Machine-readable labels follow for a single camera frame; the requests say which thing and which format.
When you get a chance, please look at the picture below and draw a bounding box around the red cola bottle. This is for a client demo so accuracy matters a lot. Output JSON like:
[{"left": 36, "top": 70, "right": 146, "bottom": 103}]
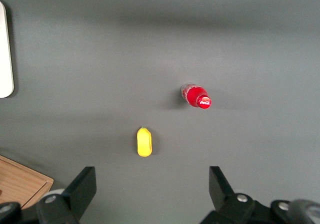
[{"left": 180, "top": 82, "right": 213, "bottom": 110}]

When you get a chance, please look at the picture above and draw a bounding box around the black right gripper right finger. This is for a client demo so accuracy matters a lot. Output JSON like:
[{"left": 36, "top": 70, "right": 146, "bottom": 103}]
[{"left": 199, "top": 166, "right": 272, "bottom": 224}]

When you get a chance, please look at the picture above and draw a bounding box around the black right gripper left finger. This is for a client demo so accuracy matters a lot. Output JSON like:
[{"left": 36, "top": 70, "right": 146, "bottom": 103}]
[{"left": 36, "top": 166, "right": 98, "bottom": 224}]

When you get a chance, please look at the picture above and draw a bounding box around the wooden two-drawer cabinet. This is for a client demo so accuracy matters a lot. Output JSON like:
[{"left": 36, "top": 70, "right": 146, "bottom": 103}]
[{"left": 0, "top": 155, "right": 55, "bottom": 209}]

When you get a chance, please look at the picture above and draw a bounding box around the yellow lemon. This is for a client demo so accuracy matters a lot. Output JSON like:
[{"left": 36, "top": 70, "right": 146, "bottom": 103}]
[{"left": 136, "top": 126, "right": 154, "bottom": 157}]

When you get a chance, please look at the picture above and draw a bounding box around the white rectangular plastic tray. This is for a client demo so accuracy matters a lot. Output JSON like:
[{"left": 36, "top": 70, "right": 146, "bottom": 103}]
[{"left": 0, "top": 1, "right": 15, "bottom": 99}]

